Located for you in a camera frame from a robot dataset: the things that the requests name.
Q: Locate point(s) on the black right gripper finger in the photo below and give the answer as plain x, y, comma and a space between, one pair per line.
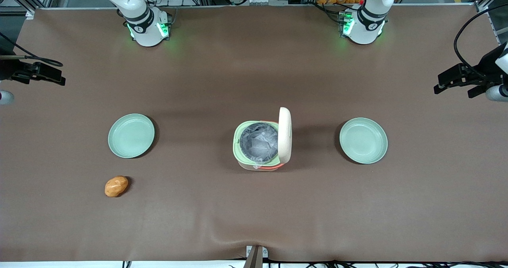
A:
24, 80
49, 74

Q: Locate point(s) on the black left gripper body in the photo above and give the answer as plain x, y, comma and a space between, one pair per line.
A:
486, 63

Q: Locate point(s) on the cream rice cooker orange trim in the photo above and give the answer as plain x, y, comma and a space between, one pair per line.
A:
285, 133

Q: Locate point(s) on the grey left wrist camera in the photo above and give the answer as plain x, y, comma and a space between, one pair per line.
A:
498, 93

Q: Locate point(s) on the brown table cover cloth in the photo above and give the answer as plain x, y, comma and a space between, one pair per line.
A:
254, 212

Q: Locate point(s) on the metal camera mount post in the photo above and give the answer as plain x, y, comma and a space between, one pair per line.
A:
254, 258

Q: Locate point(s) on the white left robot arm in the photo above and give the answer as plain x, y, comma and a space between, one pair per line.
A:
363, 26

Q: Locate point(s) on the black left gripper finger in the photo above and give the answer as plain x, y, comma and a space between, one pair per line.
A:
478, 91
456, 77

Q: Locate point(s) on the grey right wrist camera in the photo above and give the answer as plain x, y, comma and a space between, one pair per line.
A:
5, 97

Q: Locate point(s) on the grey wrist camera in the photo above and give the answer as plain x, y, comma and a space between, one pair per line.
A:
498, 93
5, 97

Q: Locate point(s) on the orange-brown bread roll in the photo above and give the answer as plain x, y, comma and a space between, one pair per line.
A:
116, 186

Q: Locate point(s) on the pale green round plate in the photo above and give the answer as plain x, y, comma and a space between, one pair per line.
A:
131, 135
363, 141

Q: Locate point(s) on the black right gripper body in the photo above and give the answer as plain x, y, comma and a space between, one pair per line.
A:
6, 69

